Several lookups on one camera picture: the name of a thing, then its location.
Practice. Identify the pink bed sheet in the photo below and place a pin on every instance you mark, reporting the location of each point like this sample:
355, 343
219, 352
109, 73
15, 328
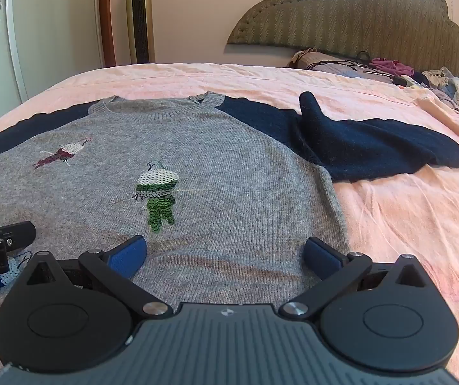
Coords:
405, 216

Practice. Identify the gold tower fan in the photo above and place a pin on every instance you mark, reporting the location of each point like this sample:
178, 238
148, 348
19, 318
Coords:
139, 16

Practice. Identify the magenta garment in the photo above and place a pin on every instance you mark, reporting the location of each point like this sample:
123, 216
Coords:
389, 66

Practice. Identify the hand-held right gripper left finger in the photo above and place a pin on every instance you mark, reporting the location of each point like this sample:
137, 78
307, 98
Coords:
127, 254

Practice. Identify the striped pillow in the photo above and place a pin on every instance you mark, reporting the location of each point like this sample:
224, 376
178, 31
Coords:
313, 59

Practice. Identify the peach blanket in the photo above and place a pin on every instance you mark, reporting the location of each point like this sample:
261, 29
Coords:
450, 116

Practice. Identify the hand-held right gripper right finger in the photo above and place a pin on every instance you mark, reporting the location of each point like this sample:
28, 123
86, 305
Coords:
321, 256

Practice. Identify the olive padded headboard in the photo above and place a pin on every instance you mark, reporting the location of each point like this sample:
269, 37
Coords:
357, 16

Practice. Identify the grey sweater with navy sleeves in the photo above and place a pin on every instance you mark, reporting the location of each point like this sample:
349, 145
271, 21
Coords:
197, 168

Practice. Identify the white wardrobe door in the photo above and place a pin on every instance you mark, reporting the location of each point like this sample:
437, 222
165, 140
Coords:
33, 32

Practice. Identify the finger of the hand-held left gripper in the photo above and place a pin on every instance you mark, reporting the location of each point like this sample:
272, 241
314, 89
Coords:
17, 232

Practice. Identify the brown wooden door frame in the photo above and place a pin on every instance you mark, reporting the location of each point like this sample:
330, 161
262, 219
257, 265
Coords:
107, 16

